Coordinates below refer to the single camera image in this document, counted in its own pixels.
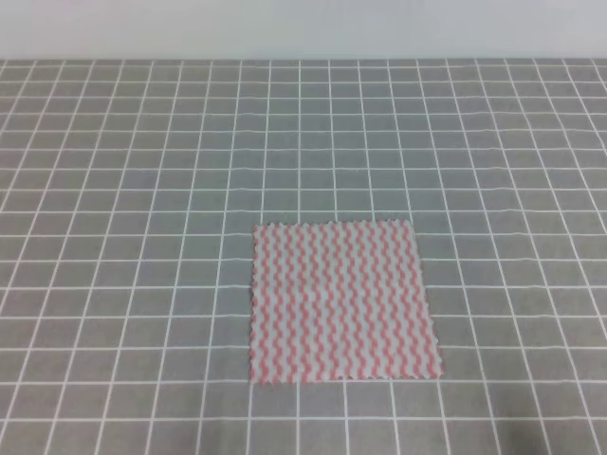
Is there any pink white wavy towel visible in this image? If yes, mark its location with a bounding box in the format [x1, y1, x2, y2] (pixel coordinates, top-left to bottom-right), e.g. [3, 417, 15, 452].
[249, 220, 444, 384]

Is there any grey grid tablecloth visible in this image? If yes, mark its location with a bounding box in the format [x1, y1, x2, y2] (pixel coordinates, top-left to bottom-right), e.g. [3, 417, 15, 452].
[1, 59, 606, 454]

